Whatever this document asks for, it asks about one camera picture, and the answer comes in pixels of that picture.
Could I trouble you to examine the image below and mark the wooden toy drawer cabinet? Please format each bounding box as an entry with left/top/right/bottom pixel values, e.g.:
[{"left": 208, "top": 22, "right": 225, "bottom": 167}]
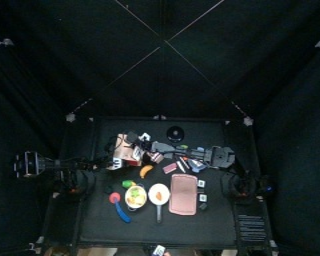
[{"left": 105, "top": 133, "right": 147, "bottom": 171}]

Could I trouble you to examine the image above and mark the red white striped toy box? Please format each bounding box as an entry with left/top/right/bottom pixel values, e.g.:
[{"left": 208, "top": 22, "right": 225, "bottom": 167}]
[{"left": 148, "top": 151, "right": 165, "bottom": 164}]

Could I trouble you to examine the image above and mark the black round disc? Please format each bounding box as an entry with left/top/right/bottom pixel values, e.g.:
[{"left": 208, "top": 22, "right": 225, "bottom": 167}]
[{"left": 165, "top": 125, "right": 185, "bottom": 143}]

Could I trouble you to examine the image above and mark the orange toy croissant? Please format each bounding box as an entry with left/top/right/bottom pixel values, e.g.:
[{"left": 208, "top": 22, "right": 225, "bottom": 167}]
[{"left": 139, "top": 164, "right": 155, "bottom": 179}]

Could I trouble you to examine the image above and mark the small pink rectangular block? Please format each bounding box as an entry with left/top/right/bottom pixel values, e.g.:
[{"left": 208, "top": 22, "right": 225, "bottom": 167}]
[{"left": 161, "top": 162, "right": 179, "bottom": 175}]

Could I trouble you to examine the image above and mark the white toy knife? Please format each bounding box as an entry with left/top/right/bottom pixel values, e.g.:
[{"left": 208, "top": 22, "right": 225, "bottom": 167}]
[{"left": 175, "top": 160, "right": 188, "bottom": 174}]

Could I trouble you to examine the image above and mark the blue white toy item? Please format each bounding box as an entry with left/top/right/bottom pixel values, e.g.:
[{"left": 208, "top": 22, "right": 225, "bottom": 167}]
[{"left": 187, "top": 158, "right": 208, "bottom": 174}]

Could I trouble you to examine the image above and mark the red blue toy spoon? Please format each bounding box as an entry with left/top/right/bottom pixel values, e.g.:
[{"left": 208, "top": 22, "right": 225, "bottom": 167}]
[{"left": 108, "top": 191, "right": 133, "bottom": 224}]

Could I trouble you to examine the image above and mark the pink cutting board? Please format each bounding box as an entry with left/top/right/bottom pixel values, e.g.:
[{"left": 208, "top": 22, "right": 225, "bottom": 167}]
[{"left": 168, "top": 173, "right": 199, "bottom": 217}]

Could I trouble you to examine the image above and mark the white card with print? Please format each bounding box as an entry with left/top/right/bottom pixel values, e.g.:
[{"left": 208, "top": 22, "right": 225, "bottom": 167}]
[{"left": 151, "top": 244, "right": 167, "bottom": 256}]

